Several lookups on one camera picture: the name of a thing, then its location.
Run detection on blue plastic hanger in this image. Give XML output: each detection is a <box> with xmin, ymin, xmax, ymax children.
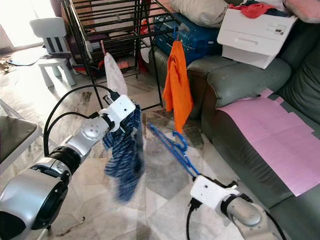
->
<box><xmin>147</xmin><ymin>122</ymin><xmax>202</xmax><ymax>180</ymax></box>
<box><xmin>172</xmin><ymin>25</ymin><xmax>183</xmax><ymax>43</ymax></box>

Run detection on blue plaid shorts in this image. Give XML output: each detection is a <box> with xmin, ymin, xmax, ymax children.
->
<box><xmin>102</xmin><ymin>105</ymin><xmax>146</xmax><ymax>203</ymax></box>

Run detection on orange shirt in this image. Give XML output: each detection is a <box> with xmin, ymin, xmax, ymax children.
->
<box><xmin>162</xmin><ymin>40</ymin><xmax>194</xmax><ymax>134</ymax></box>

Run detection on grey green sofa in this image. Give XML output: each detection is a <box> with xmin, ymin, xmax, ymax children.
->
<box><xmin>147</xmin><ymin>17</ymin><xmax>320</xmax><ymax>240</ymax></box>

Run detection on folding chair blue cushion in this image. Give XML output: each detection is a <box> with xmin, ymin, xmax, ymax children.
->
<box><xmin>0</xmin><ymin>90</ymin><xmax>43</xmax><ymax>173</ymax></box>

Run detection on white shirt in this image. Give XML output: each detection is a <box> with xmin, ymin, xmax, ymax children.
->
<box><xmin>104</xmin><ymin>52</ymin><xmax>129</xmax><ymax>98</ymax></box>

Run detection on blue suitcase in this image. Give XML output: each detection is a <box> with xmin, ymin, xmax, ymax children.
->
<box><xmin>152</xmin><ymin>12</ymin><xmax>223</xmax><ymax>63</ymax></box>

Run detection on white printer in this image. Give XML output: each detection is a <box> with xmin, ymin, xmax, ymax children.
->
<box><xmin>216</xmin><ymin>7</ymin><xmax>298</xmax><ymax>70</ymax></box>

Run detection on crumpled brown paper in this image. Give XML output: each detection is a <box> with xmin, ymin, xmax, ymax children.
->
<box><xmin>0</xmin><ymin>56</ymin><xmax>17</xmax><ymax>73</ymax></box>

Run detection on beige pillow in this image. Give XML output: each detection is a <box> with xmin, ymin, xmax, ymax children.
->
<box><xmin>167</xmin><ymin>0</ymin><xmax>231</xmax><ymax>28</ymax></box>

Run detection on blue floor mat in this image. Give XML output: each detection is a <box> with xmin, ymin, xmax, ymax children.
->
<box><xmin>10</xmin><ymin>52</ymin><xmax>47</xmax><ymax>67</ymax></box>

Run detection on red cloth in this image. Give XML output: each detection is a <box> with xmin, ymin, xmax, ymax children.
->
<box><xmin>228</xmin><ymin>2</ymin><xmax>277</xmax><ymax>20</ymax></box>

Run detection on black drying rack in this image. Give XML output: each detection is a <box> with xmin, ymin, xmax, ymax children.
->
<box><xmin>60</xmin><ymin>0</ymin><xmax>167</xmax><ymax>111</ymax></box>

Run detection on dark cloth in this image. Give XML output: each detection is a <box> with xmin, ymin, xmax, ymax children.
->
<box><xmin>44</xmin><ymin>49</ymin><xmax>71</xmax><ymax>61</ymax></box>

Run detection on pink cushion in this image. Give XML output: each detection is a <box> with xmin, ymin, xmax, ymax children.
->
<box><xmin>282</xmin><ymin>0</ymin><xmax>320</xmax><ymax>24</ymax></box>

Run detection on white child chair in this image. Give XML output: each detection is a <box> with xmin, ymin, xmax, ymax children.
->
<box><xmin>29</xmin><ymin>17</ymin><xmax>77</xmax><ymax>88</ymax></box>

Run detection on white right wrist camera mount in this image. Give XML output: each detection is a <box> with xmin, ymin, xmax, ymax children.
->
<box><xmin>190</xmin><ymin>175</ymin><xmax>240</xmax><ymax>211</ymax></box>

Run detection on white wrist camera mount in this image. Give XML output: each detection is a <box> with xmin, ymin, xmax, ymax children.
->
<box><xmin>190</xmin><ymin>175</ymin><xmax>240</xmax><ymax>211</ymax></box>
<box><xmin>105</xmin><ymin>94</ymin><xmax>137</xmax><ymax>132</ymax></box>

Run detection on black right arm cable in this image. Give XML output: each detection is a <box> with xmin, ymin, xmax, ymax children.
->
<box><xmin>185</xmin><ymin>197</ymin><xmax>201</xmax><ymax>240</ymax></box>

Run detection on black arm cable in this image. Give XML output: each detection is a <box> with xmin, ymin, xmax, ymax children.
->
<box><xmin>43</xmin><ymin>84</ymin><xmax>122</xmax><ymax>157</ymax></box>
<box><xmin>185</xmin><ymin>197</ymin><xmax>201</xmax><ymax>240</ymax></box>

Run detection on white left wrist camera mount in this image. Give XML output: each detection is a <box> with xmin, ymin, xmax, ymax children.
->
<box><xmin>105</xmin><ymin>94</ymin><xmax>137</xmax><ymax>132</ymax></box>

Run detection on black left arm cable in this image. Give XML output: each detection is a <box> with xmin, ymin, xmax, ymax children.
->
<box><xmin>43</xmin><ymin>84</ymin><xmax>122</xmax><ymax>157</ymax></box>

